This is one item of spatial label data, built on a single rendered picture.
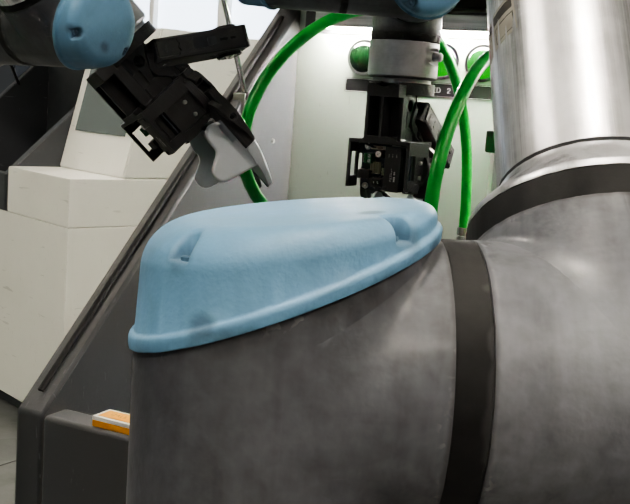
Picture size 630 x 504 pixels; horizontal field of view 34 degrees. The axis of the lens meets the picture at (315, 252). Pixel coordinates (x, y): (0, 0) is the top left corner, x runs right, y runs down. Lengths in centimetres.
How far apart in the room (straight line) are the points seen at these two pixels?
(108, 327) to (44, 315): 279
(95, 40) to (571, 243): 57
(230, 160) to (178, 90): 9
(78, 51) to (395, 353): 58
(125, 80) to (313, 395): 75
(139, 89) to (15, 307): 321
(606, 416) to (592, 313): 4
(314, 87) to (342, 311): 121
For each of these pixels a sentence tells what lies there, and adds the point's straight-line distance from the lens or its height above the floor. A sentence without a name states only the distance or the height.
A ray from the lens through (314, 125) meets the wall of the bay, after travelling 156.
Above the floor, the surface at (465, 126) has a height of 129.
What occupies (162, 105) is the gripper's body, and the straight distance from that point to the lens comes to 106.
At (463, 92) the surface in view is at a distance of 107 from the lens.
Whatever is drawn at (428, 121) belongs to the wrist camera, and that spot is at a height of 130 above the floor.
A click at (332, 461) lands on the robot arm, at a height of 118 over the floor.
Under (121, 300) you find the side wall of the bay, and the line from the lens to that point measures 125.
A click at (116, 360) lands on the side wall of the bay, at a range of 127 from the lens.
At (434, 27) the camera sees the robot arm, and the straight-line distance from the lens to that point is 111.
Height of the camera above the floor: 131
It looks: 8 degrees down
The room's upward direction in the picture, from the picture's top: 4 degrees clockwise
